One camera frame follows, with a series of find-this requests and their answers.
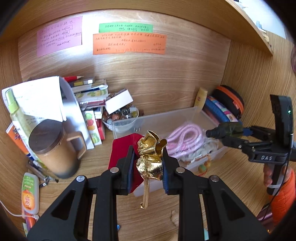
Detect white drawstring pouch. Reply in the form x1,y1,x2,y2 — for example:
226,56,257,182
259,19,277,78
179,140,219,163

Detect clear plastic storage bin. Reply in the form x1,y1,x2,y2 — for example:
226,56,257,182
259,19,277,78
112,108,227,197

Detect pink rope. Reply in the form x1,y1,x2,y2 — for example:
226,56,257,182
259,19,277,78
165,122,206,160

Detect red velvet pouch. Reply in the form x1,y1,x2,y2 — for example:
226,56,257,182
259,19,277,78
107,133,167,208

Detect orange sleeve right forearm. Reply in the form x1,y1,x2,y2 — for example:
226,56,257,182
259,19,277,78
271,170,295,226

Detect right hand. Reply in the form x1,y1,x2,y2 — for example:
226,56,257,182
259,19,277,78
263,163,292,188

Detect blue patchwork pouch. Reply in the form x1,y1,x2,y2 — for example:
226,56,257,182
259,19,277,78
203,96,239,123

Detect metal nail clippers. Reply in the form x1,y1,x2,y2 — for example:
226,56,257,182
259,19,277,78
26,160,59,188

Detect beaded charm with tassel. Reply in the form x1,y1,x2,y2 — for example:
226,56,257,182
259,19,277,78
198,155,211,176

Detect black orange zip case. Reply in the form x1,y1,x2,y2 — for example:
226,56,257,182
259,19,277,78
211,85,245,120

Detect green orange tube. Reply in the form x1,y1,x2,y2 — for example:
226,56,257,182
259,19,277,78
21,172,39,215

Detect cream spiral seashell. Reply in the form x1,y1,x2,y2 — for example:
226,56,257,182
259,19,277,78
171,210,179,227

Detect yellow lotion bottle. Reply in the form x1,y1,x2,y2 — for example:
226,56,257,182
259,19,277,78
194,87,208,112

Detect brown mug with lid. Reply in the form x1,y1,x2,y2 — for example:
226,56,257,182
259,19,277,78
29,120,87,179

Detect fruit pattern box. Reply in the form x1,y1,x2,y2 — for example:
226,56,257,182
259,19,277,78
82,110,102,146

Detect orange book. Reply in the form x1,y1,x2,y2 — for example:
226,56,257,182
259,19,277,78
6,123,34,160

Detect green spray bottle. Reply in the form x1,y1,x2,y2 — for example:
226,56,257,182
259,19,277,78
5,88,32,141

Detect white cardboard box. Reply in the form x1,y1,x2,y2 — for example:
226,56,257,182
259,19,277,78
105,89,133,114

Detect stack of books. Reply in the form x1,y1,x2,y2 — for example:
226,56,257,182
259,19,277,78
63,76,109,110

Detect orange sticky note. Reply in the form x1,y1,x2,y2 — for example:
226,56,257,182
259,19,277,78
93,32,167,55

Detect green sticky note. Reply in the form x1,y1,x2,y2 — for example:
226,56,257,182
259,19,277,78
99,22,153,33

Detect pink sticky note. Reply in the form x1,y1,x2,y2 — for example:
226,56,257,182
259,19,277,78
37,16,82,57

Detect wooden shelf board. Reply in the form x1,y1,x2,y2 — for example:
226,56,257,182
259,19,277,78
1,1,273,54

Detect white charging cable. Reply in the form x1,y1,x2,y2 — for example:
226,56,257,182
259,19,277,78
0,200,40,220

